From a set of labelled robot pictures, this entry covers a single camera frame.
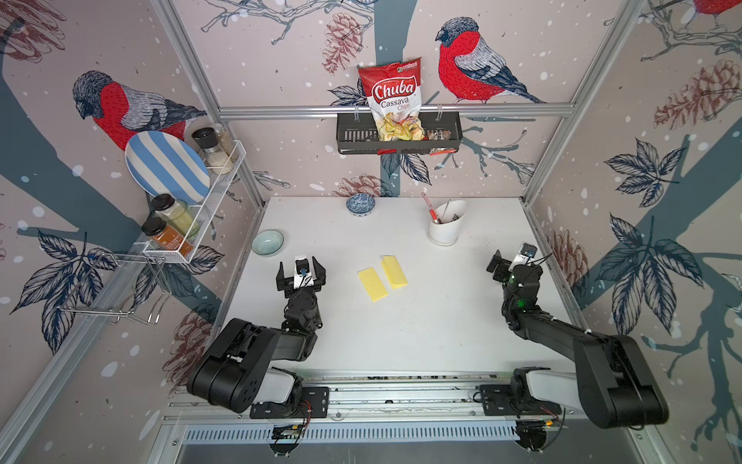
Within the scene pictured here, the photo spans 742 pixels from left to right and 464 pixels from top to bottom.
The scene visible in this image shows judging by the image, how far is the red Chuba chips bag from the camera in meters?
0.80

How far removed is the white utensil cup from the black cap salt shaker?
27.8 inches

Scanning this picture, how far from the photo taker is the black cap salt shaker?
81 centimetres
